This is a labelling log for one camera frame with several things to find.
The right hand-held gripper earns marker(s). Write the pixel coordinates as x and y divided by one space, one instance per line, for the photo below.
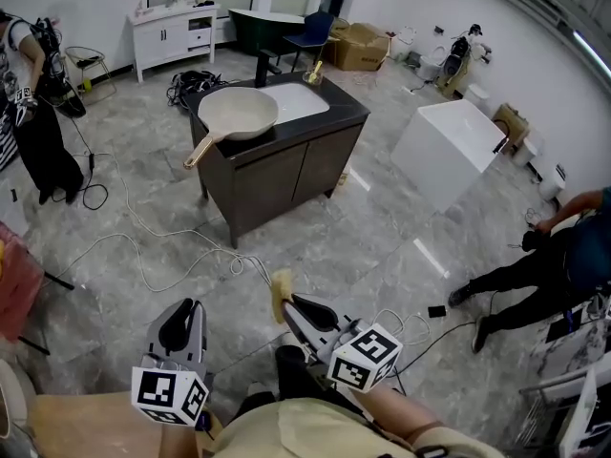
365 356

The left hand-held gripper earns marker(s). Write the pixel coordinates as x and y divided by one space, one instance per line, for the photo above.
167 394

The yellow sponge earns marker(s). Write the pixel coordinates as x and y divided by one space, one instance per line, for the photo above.
280 294

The person's right forearm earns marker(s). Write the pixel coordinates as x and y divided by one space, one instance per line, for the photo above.
396 408

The person's left forearm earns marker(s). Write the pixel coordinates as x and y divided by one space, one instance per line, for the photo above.
176 444

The person's black trousers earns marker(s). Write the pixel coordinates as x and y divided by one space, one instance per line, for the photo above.
296 375

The person's cream shirt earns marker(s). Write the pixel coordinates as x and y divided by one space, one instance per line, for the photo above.
310 432

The black phone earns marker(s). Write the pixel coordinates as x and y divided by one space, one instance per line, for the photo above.
436 311

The light wooden chair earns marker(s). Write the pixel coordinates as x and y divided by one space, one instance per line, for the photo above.
95 427

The dark sink cabinet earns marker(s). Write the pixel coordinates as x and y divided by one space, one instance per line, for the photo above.
267 184

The pink chair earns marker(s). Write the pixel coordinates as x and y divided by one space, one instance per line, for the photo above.
19 294

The white block cabinet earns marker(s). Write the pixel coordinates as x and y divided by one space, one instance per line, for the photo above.
444 155

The white sink basin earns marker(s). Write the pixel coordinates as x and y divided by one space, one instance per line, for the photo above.
296 103

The black oval case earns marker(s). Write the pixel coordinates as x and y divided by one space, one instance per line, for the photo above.
195 81

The black white striped cushion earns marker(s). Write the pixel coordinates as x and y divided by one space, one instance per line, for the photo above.
6 146

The small black faucet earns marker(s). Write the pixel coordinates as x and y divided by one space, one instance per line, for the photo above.
500 144

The marble top table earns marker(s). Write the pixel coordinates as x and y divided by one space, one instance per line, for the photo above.
587 337

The white cylindrical appliance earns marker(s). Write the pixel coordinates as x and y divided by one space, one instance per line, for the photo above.
553 184

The large cardboard box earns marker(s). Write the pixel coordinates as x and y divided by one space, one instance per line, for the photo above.
360 48

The small cardboard box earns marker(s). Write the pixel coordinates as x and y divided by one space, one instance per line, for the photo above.
513 124

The white toilet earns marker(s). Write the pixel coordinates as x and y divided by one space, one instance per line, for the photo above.
432 65

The white sideboard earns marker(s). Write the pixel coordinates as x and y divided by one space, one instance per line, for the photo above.
157 41

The black helmet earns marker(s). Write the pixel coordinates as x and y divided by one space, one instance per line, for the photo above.
451 66

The blue chair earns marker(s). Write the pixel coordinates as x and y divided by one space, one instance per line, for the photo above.
315 29

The dark green bathtub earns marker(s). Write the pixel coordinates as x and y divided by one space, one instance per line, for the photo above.
262 31

